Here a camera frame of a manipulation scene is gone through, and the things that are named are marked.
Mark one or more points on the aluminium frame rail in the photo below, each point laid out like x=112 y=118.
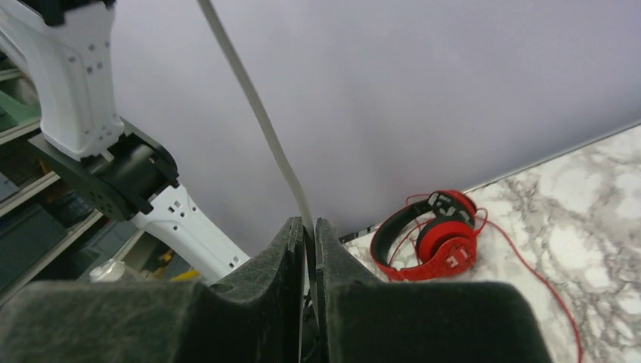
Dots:
x=47 y=229

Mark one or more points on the red headphones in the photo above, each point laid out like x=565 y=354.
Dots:
x=445 y=246

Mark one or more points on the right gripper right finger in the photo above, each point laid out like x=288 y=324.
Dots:
x=365 y=319

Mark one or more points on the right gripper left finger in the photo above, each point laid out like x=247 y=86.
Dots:
x=254 y=314

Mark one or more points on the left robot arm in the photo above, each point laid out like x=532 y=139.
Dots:
x=65 y=48

